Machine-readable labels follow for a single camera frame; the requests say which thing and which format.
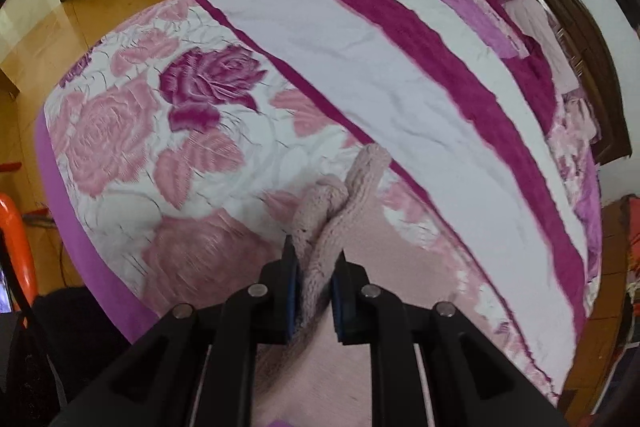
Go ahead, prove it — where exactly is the orange tube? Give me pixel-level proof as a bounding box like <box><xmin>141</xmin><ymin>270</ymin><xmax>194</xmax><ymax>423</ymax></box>
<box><xmin>0</xmin><ymin>192</ymin><xmax>39</xmax><ymax>304</ymax></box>

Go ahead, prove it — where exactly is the wooden dresser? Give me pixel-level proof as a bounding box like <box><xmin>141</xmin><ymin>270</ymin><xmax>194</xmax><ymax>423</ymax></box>
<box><xmin>557</xmin><ymin>196</ymin><xmax>640</xmax><ymax>414</ymax></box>

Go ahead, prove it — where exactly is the pink knit sweater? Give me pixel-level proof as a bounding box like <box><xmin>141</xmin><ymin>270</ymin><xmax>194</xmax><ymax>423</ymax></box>
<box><xmin>192</xmin><ymin>144</ymin><xmax>483</xmax><ymax>427</ymax></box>

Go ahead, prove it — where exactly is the pink pillow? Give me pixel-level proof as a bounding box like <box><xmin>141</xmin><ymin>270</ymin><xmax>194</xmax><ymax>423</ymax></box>
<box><xmin>502</xmin><ymin>0</ymin><xmax>582</xmax><ymax>94</ymax></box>

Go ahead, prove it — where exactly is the dark wooden headboard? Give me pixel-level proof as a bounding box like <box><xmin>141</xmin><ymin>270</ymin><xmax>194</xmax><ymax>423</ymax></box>
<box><xmin>457</xmin><ymin>0</ymin><xmax>631</xmax><ymax>165</ymax></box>

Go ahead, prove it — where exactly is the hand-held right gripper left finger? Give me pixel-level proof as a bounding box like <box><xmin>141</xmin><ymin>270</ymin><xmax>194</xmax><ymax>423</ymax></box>
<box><xmin>47</xmin><ymin>234</ymin><xmax>302</xmax><ymax>427</ymax></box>

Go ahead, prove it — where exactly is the floral striped blanket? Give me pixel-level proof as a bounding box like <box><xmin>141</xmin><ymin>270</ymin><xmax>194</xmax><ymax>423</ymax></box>
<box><xmin>35</xmin><ymin>0</ymin><xmax>603</xmax><ymax>408</ymax></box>

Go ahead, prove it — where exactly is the black cloth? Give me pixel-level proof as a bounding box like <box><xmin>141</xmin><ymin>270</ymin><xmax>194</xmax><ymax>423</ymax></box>
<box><xmin>0</xmin><ymin>286</ymin><xmax>132</xmax><ymax>427</ymax></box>

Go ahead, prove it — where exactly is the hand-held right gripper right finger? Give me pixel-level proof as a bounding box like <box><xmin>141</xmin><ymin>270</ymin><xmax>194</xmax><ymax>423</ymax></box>
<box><xmin>331</xmin><ymin>252</ymin><xmax>583</xmax><ymax>427</ymax></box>

